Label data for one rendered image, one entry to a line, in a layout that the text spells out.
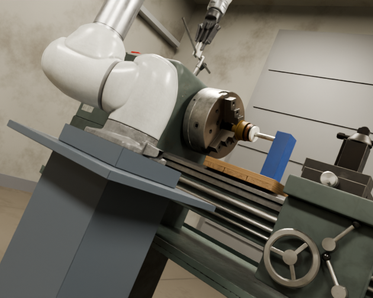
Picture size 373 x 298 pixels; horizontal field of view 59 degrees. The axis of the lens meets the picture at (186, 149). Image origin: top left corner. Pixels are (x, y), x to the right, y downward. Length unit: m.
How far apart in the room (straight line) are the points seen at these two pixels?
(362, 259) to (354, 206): 0.13
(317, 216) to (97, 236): 0.60
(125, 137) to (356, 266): 0.68
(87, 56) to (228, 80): 3.23
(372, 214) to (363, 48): 2.89
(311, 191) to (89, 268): 0.62
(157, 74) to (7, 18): 2.69
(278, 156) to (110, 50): 0.74
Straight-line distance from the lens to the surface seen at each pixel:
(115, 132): 0.88
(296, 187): 1.00
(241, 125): 1.44
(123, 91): 0.89
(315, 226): 1.01
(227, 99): 1.45
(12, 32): 3.50
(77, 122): 1.81
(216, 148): 1.43
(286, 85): 3.70
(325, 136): 3.38
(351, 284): 0.99
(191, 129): 1.44
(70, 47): 0.99
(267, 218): 1.16
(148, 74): 0.89
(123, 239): 0.89
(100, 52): 0.96
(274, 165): 1.33
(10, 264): 1.00
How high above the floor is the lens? 0.79
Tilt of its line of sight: 5 degrees up
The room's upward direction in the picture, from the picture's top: 23 degrees clockwise
